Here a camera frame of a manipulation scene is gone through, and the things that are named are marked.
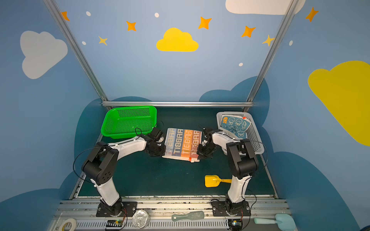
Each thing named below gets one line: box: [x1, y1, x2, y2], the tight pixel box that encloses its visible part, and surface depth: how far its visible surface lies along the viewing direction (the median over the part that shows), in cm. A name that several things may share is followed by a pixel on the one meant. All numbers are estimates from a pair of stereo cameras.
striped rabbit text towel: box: [161, 127, 202, 163], surface depth 101 cm
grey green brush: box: [171, 210, 205, 222], surface depth 74 cm
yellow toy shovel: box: [204, 174, 232, 188], surface depth 85 cm
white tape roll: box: [59, 218, 77, 231], surface depth 71 cm
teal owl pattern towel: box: [220, 115, 252, 140], surface depth 110 cm
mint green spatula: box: [253, 213, 296, 231], surface depth 73 cm
